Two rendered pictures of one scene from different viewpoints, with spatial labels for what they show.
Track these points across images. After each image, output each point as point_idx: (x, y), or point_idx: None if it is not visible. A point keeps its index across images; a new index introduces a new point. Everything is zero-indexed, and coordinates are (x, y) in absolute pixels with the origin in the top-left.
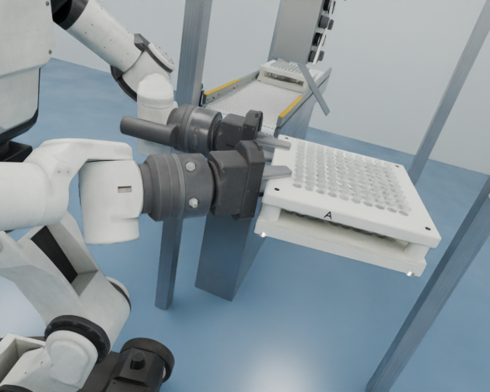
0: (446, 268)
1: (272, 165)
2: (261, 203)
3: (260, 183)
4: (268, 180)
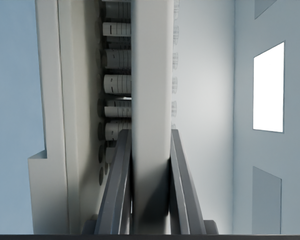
0: None
1: (170, 118)
2: (79, 207)
3: (127, 190)
4: (168, 223)
